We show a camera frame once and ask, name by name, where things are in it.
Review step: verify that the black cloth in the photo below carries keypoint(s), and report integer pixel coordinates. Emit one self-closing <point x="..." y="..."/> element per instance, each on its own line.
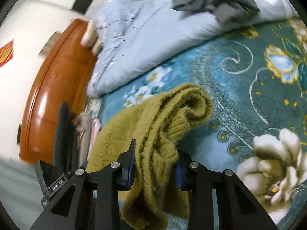
<point x="66" y="136"/>

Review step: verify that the red wall decoration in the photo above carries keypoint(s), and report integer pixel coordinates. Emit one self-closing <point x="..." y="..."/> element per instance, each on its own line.
<point x="6" y="54"/>

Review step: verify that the yellow floral pillow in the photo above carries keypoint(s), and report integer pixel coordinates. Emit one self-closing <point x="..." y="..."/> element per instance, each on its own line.
<point x="97" y="48"/>

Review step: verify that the pale floral pillow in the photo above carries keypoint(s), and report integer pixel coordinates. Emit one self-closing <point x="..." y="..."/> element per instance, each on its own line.
<point x="88" y="36"/>

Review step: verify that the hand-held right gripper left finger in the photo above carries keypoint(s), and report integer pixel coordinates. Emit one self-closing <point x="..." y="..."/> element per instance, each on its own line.
<point x="108" y="196"/>

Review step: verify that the wooden headboard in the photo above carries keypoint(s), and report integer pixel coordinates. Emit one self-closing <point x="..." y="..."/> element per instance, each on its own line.
<point x="55" y="95"/>

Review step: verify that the pale pink folded clothes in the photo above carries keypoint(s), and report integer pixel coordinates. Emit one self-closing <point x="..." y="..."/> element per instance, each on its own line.
<point x="87" y="136"/>

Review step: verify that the olive green knit sweater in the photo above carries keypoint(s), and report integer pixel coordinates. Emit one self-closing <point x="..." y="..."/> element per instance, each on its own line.
<point x="153" y="148"/>

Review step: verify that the teal floral bed sheet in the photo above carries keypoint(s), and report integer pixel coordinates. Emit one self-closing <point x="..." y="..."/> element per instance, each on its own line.
<point x="239" y="88"/>

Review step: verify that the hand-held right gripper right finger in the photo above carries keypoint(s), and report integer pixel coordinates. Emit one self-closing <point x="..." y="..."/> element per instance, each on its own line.
<point x="206" y="196"/>

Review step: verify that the blue-grey floral duvet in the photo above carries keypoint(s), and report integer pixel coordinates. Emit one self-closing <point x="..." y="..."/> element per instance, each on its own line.
<point x="144" y="40"/>

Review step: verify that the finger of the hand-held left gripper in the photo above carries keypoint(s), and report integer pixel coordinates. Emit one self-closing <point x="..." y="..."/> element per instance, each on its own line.
<point x="44" y="170"/>

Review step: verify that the grey wall panels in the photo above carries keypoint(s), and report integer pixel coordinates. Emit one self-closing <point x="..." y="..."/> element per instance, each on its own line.
<point x="49" y="43"/>

